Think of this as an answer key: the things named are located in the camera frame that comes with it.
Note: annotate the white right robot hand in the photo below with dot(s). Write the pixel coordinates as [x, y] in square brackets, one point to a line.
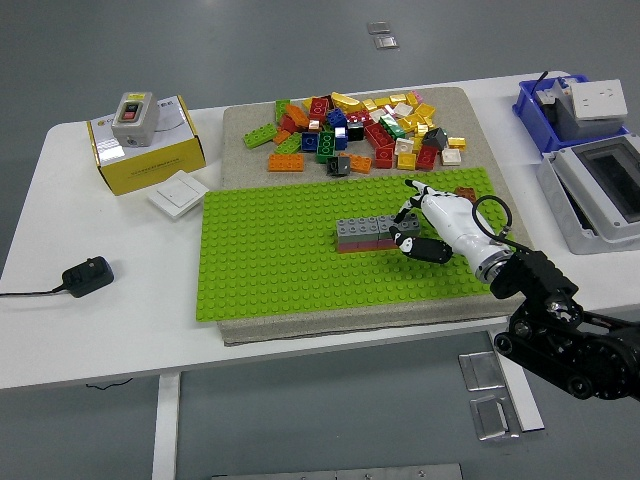
[460, 225]

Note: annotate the brown square brick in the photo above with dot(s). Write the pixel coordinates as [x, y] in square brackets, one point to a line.
[466, 192]

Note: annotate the grey long brick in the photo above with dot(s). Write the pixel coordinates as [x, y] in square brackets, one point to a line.
[357, 227]
[384, 224]

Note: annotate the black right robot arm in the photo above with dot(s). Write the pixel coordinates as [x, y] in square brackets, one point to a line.
[540, 280]

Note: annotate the white square brick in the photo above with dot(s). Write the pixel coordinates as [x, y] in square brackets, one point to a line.
[404, 145]
[451, 155]

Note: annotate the red square brick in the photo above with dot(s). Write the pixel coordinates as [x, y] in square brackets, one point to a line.
[426, 156]
[382, 158]

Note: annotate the yellow square brick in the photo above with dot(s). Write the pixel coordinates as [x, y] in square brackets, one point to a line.
[406, 160]

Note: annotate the dark grey sloped brick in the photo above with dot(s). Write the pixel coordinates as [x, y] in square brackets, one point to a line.
[435, 137]

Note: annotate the thin orange brick strip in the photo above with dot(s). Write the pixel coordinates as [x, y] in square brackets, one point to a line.
[365, 249]

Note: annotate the small yellow brick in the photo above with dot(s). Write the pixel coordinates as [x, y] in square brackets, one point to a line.
[307, 103]
[421, 129]

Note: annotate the green white-studded brick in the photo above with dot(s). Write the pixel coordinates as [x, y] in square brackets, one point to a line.
[391, 125]

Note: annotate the red long brick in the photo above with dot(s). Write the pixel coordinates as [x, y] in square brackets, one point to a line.
[378, 135]

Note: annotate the white flat brick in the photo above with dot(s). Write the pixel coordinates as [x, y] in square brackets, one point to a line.
[402, 109]

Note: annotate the small grey brick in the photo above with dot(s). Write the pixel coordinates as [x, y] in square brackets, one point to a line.
[344, 162]

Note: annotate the small black brick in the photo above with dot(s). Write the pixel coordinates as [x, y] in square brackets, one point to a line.
[333, 166]

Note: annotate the blue white-topped brick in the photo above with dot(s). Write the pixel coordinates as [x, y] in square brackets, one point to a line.
[341, 137]

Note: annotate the red white-dotted brick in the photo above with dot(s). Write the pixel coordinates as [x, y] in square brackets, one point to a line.
[358, 117]

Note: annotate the dark green long brick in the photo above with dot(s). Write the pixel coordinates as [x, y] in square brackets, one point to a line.
[326, 145]

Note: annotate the yellow curved brick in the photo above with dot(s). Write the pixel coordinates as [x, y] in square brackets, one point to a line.
[346, 101]

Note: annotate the small tan brick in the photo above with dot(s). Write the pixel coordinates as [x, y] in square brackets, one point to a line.
[315, 124]

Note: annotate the orange long brick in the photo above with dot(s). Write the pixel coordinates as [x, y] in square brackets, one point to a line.
[286, 162]

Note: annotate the green studded baseplate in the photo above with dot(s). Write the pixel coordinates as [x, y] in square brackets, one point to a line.
[275, 260]

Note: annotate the small orange brick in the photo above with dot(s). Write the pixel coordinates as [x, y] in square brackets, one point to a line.
[280, 136]

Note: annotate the lime long brick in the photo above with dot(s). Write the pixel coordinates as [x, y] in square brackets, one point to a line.
[260, 135]

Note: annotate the blue plastic bin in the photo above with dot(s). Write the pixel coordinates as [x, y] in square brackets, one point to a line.
[527, 107]

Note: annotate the metal floor hatch plate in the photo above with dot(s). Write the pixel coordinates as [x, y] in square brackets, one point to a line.
[480, 372]
[489, 417]

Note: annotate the grey socket base box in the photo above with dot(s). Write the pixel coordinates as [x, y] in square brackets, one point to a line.
[577, 127]

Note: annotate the grey white electrical part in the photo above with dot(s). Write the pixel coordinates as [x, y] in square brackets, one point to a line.
[557, 89]

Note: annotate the white socket panel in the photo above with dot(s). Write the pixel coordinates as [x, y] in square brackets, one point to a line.
[597, 99]

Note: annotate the white table leg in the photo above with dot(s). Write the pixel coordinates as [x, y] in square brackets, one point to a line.
[525, 405]
[166, 425]

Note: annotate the small metal floor plate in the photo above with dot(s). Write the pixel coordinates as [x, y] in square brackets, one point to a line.
[379, 27]
[387, 42]

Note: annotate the yellow white cardboard box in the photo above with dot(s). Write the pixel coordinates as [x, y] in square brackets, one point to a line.
[152, 166]

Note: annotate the black power adapter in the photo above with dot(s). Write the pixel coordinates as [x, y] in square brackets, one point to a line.
[87, 276]

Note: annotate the grey electrical enclosure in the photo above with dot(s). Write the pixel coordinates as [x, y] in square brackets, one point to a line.
[560, 200]

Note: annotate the white wall switch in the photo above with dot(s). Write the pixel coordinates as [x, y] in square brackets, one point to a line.
[177, 194]

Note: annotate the grey push-button switch box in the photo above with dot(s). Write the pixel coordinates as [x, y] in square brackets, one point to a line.
[134, 119]

